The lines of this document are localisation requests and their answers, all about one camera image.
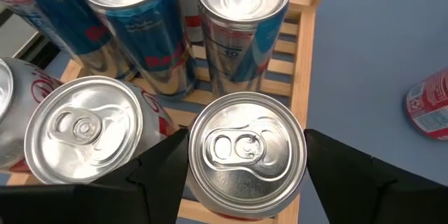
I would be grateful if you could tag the silver Diet Coke can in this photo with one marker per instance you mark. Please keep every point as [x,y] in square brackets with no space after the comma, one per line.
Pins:
[246,154]
[28,77]
[84,129]

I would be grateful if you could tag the wooden slatted shelf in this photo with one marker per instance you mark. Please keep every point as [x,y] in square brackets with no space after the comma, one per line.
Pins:
[302,59]

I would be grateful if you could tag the red Fanta strawberry can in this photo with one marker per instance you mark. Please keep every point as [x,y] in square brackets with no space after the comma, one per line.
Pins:
[430,108]

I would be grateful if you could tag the blue silver Red Bull can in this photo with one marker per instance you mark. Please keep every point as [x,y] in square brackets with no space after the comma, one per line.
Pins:
[63,17]
[241,3]
[140,35]

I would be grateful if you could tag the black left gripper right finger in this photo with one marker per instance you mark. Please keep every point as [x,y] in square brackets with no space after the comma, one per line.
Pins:
[367,196]

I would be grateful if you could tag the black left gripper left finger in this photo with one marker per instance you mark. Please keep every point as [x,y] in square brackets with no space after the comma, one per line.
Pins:
[105,203]

